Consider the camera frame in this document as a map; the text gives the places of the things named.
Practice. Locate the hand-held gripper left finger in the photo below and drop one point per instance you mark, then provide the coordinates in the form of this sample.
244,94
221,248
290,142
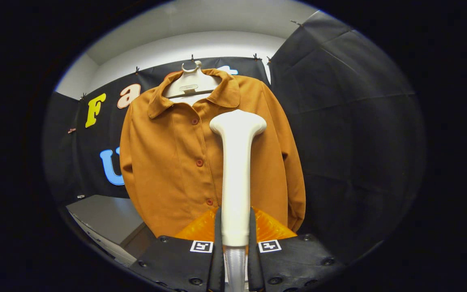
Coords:
176,263

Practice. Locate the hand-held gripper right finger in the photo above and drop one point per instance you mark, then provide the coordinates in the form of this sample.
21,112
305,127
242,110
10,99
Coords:
294,263

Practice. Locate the orange button-up shirt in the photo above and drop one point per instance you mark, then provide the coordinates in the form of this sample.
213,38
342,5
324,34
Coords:
168,162

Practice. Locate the white clothes hanger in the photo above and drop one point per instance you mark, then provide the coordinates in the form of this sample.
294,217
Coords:
189,83

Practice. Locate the grey cabinet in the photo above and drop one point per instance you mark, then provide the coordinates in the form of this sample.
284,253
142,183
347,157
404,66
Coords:
103,215

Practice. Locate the black backdrop cloth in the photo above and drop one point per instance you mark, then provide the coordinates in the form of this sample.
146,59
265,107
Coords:
359,142

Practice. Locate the row of black cloth clips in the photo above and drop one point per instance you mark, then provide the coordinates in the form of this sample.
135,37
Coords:
192,58

